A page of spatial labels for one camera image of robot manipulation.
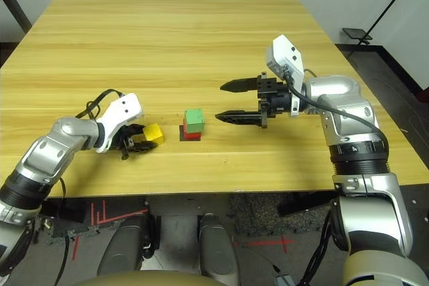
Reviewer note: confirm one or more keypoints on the grey right robot leg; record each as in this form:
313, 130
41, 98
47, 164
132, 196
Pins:
218, 249

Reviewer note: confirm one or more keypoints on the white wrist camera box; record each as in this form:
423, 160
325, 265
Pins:
285, 55
115, 115

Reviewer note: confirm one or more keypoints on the green wooden block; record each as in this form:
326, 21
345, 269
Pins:
194, 120

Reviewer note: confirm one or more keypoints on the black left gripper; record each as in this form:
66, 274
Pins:
125, 140

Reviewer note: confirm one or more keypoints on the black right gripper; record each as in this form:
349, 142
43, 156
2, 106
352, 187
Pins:
275, 98

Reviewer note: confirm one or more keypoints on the dark metal table leg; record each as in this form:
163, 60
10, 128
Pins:
15, 6

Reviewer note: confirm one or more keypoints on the black stand pole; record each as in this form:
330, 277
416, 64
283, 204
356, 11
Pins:
390, 4

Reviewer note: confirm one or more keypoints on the beige right robot shoulder cover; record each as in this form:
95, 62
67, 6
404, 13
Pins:
385, 272

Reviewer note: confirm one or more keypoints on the beige robot torso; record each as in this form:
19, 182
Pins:
151, 281

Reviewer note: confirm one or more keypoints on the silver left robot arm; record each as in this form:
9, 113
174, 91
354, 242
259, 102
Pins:
43, 155

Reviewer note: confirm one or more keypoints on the black stand tray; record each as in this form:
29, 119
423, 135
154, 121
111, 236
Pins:
357, 33

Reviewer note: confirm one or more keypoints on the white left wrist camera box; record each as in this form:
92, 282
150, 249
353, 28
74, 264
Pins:
115, 115

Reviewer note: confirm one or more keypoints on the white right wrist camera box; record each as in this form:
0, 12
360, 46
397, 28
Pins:
285, 55

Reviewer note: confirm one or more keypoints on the grey plug box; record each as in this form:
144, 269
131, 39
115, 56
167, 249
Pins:
284, 281

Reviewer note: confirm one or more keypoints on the grey robot leg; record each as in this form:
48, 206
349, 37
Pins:
218, 249
124, 249

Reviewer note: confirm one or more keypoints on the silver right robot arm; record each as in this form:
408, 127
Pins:
362, 165

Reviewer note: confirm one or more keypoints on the red wooden block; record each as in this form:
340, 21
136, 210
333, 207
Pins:
192, 136

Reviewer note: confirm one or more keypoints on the grey left robot leg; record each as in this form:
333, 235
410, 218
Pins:
124, 249

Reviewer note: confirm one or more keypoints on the yellow wooden block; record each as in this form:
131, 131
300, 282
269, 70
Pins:
154, 133

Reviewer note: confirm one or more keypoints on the dark red box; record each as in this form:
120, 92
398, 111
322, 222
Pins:
424, 95

